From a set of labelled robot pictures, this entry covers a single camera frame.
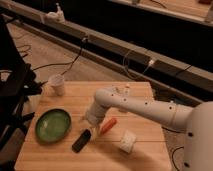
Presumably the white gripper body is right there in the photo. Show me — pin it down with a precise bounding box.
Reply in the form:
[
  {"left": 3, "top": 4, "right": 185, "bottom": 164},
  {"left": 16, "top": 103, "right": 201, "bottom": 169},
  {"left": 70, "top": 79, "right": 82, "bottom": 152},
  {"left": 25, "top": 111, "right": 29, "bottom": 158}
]
[{"left": 85, "top": 102, "right": 108, "bottom": 126}]

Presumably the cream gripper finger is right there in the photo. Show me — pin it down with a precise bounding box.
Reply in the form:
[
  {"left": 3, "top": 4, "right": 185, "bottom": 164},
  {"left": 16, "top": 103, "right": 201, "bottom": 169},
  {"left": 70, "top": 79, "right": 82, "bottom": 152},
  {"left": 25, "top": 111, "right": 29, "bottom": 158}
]
[{"left": 90, "top": 126, "right": 100, "bottom": 140}]

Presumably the black eraser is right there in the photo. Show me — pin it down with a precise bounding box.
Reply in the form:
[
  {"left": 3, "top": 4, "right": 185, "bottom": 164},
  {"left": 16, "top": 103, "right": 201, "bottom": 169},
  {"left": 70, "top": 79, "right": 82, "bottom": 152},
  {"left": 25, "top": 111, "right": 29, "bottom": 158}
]
[{"left": 72, "top": 129, "right": 91, "bottom": 153}]

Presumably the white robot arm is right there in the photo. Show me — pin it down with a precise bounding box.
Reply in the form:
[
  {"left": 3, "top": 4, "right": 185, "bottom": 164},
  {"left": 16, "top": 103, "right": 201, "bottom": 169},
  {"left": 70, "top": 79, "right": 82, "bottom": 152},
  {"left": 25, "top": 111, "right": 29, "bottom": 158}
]
[{"left": 86, "top": 87, "right": 213, "bottom": 171}]

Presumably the orange carrot toy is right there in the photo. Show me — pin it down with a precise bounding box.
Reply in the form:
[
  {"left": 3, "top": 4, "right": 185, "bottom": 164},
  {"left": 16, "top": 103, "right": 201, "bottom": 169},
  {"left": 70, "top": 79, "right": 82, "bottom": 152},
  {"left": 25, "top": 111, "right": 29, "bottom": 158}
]
[{"left": 100, "top": 118, "right": 117, "bottom": 135}]

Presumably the white tube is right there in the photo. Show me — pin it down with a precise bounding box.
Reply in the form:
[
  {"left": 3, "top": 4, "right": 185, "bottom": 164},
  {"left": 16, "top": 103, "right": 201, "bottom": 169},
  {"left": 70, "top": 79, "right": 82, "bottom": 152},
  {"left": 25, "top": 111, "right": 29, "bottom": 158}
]
[{"left": 115, "top": 84, "right": 130, "bottom": 96}]

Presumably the green bowl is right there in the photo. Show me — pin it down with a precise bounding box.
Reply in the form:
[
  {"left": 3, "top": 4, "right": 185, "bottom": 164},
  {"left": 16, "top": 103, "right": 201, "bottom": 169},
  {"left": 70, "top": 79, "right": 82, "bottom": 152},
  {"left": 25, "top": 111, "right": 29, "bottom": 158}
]
[{"left": 35, "top": 109, "right": 71, "bottom": 144}]

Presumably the white cup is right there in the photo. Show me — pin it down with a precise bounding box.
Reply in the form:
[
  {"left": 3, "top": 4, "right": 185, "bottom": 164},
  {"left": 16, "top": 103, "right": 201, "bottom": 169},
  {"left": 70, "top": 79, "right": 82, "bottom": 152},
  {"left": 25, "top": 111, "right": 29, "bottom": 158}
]
[{"left": 48, "top": 74, "right": 65, "bottom": 96}]

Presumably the black equipment at left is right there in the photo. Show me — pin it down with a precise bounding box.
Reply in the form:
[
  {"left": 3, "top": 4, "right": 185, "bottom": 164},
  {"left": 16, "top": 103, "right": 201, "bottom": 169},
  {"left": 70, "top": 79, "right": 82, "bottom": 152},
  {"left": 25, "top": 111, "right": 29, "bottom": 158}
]
[{"left": 0, "top": 14, "right": 44, "bottom": 171}]

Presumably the black floor cable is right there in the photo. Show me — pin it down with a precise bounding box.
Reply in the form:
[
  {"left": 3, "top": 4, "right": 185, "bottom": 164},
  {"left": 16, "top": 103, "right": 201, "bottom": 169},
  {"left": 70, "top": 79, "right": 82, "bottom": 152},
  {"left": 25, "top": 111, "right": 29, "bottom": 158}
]
[{"left": 32, "top": 36, "right": 90, "bottom": 76}]

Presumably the white cable on rail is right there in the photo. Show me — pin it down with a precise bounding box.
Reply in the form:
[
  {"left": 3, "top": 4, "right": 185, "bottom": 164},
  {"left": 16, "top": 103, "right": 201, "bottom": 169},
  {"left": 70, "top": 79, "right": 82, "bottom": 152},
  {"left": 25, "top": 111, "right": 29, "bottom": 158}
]
[{"left": 121, "top": 48, "right": 156, "bottom": 81}]

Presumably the white object on rail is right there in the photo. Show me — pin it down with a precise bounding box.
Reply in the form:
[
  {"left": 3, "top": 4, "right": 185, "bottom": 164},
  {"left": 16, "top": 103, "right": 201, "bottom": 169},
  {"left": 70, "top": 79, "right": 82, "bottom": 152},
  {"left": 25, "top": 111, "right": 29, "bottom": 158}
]
[{"left": 45, "top": 4, "right": 65, "bottom": 23}]

